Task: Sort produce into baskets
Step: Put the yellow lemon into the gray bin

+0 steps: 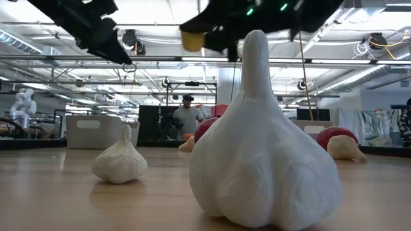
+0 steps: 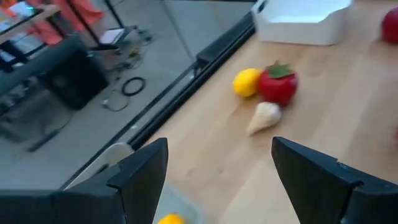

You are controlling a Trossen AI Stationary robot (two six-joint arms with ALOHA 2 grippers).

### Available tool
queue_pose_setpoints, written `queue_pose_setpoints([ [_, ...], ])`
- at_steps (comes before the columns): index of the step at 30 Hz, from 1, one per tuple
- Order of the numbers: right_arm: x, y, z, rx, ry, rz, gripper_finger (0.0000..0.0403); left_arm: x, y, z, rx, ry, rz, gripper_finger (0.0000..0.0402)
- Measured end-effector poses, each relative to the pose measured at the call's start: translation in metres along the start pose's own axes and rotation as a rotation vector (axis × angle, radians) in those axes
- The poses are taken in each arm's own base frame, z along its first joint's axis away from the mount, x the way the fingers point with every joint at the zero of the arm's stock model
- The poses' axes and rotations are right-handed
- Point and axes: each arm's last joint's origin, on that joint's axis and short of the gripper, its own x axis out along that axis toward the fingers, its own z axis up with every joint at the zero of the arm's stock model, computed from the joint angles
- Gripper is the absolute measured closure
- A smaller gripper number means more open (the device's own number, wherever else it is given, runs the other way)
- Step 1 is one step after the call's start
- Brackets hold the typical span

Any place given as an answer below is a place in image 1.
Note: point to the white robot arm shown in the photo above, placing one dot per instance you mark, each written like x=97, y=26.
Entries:
x=22, y=109

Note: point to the red tomato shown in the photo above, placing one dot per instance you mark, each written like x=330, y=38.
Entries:
x=334, y=131
x=204, y=128

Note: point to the grey ceiling pipe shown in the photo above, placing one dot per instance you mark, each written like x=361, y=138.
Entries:
x=96, y=82

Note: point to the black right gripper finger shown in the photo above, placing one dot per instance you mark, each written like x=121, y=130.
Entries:
x=208, y=24
x=229, y=45

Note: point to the silver ventilation duct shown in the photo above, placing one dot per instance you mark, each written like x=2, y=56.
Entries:
x=19, y=43
x=363, y=77

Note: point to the red panel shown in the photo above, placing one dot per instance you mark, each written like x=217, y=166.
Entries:
x=220, y=110

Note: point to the small white garlic bulb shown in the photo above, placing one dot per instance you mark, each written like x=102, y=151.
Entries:
x=118, y=163

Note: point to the small orange object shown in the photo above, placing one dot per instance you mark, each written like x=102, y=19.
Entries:
x=188, y=135

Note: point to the black gantry frame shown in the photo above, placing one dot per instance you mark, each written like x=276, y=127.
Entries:
x=192, y=83

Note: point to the black panel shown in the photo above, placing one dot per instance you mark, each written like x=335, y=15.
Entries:
x=147, y=123

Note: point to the white cloth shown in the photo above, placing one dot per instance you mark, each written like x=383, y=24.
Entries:
x=348, y=118

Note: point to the light grey plastic basket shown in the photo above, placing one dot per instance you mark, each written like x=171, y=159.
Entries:
x=96, y=138
x=328, y=123

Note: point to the person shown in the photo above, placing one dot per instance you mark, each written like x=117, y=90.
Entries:
x=187, y=120
x=406, y=125

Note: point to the patterned cloth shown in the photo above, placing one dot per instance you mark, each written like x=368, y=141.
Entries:
x=379, y=123

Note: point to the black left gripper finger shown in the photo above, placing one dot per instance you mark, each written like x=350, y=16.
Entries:
x=106, y=48

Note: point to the white building column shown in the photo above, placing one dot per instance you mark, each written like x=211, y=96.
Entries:
x=223, y=86

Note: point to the black monitor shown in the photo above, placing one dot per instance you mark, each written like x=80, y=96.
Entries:
x=318, y=114

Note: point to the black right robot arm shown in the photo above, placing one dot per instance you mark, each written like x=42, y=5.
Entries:
x=321, y=11

